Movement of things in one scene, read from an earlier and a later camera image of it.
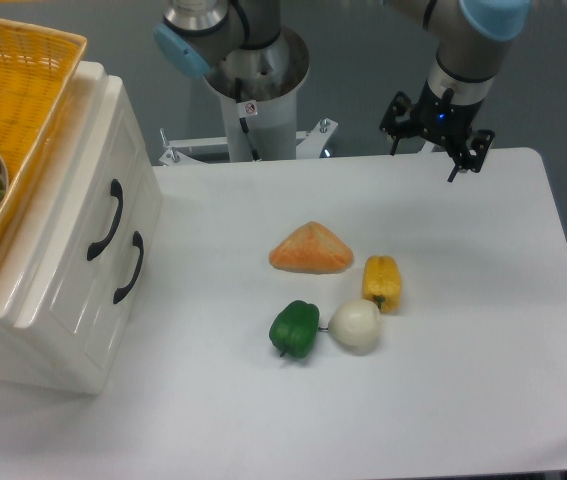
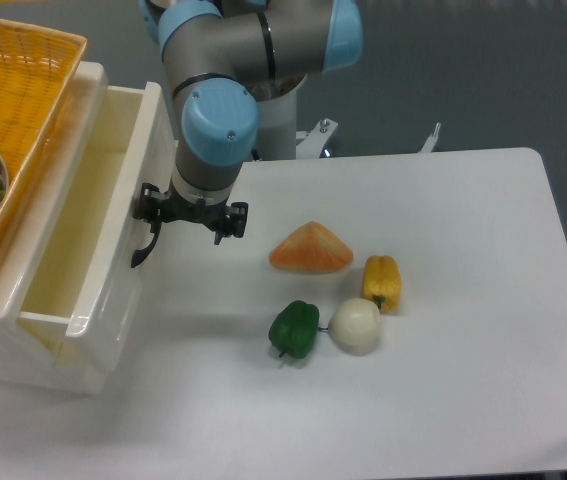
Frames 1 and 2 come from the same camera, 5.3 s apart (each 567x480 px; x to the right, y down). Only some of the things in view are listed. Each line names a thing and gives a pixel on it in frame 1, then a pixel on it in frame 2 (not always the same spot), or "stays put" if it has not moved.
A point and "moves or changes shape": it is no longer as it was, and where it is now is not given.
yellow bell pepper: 381,283 stays put
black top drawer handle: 117,191 → 142,254
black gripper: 440,120 → 224,217
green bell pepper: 294,328 stays put
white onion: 356,324 stays put
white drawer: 90,220 moves or changes shape
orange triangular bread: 311,249 stays put
